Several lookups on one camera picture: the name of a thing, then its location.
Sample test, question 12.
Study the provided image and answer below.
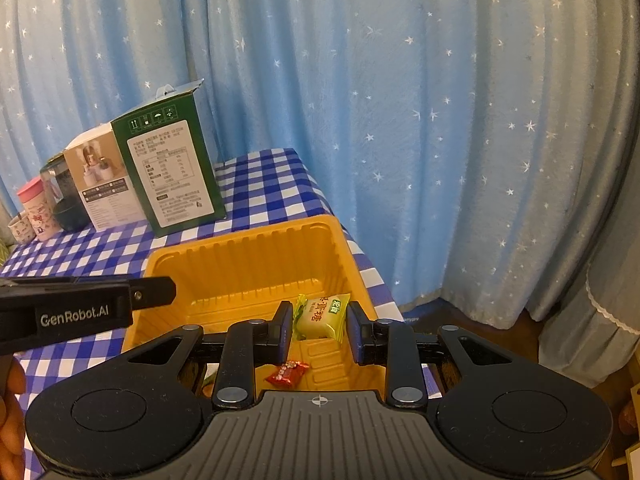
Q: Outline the pink lidded cartoon cup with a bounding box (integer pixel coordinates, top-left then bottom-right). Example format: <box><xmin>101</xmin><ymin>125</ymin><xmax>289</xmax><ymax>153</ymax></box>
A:
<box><xmin>17</xmin><ymin>176</ymin><xmax>57</xmax><ymax>241</ymax></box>

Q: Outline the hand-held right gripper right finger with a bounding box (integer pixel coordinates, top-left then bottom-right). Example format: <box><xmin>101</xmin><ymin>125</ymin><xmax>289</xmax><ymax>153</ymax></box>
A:
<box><xmin>347</xmin><ymin>301</ymin><xmax>507</xmax><ymax>409</ymax></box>

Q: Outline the green and yellow candy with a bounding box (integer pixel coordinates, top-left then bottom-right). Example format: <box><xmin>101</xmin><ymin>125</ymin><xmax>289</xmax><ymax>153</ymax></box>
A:
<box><xmin>292</xmin><ymin>293</ymin><xmax>351</xmax><ymax>345</ymax></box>

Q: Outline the blue star curtain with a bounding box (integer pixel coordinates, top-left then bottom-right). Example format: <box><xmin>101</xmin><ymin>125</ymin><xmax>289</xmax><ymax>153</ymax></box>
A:
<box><xmin>0</xmin><ymin>0</ymin><xmax>640</xmax><ymax>322</ymax></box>

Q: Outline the wooden furniture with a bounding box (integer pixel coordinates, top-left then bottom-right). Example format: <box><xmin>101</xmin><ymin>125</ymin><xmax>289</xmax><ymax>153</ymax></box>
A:
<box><xmin>611</xmin><ymin>380</ymin><xmax>640</xmax><ymax>480</ymax></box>

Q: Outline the grey lace-trimmed curtain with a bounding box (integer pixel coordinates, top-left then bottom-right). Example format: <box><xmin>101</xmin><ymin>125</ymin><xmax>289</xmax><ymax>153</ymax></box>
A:
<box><xmin>537</xmin><ymin>237</ymin><xmax>640</xmax><ymax>392</ymax></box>

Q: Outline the yellow plastic tray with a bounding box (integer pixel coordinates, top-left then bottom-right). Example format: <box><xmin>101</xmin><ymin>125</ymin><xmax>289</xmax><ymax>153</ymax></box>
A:
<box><xmin>121</xmin><ymin>214</ymin><xmax>402</xmax><ymax>402</ymax></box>

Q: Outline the small red candy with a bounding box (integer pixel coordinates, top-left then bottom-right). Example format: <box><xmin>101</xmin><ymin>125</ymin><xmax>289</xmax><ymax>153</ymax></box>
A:
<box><xmin>263</xmin><ymin>359</ymin><xmax>311</xmax><ymax>389</ymax></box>

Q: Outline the dark glass jar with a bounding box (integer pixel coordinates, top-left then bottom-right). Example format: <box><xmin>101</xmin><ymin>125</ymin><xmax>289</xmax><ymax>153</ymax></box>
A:
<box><xmin>39</xmin><ymin>154</ymin><xmax>92</xmax><ymax>234</ymax></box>

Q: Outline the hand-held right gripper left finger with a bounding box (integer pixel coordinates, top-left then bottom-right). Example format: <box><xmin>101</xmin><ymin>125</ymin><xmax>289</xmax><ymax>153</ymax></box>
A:
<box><xmin>127</xmin><ymin>301</ymin><xmax>295</xmax><ymax>409</ymax></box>

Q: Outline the white cardboard box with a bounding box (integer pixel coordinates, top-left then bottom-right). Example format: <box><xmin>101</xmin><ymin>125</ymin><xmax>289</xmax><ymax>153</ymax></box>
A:
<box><xmin>63</xmin><ymin>122</ymin><xmax>146</xmax><ymax>233</ymax></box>

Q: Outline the person's left hand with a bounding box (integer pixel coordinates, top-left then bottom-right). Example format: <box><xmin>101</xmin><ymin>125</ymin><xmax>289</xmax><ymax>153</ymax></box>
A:
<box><xmin>0</xmin><ymin>357</ymin><xmax>27</xmax><ymax>480</ymax></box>

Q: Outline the patterned ceramic mug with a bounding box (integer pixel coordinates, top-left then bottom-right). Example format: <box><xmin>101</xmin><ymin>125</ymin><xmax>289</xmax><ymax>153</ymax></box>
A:
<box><xmin>7</xmin><ymin>212</ymin><xmax>36</xmax><ymax>244</ymax></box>

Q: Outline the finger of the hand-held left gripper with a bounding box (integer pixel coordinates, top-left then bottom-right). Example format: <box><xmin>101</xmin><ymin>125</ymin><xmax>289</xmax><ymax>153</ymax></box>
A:
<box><xmin>129</xmin><ymin>276</ymin><xmax>177</xmax><ymax>310</ymax></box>

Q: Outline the green cardboard box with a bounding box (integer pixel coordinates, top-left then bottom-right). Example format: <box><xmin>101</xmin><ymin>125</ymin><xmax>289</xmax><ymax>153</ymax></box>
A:
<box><xmin>110</xmin><ymin>78</ymin><xmax>228</xmax><ymax>239</ymax></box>

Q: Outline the blue white checkered tablecloth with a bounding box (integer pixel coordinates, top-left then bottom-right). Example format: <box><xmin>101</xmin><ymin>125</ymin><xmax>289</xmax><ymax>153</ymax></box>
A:
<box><xmin>0</xmin><ymin>147</ymin><xmax>427</xmax><ymax>480</ymax></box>

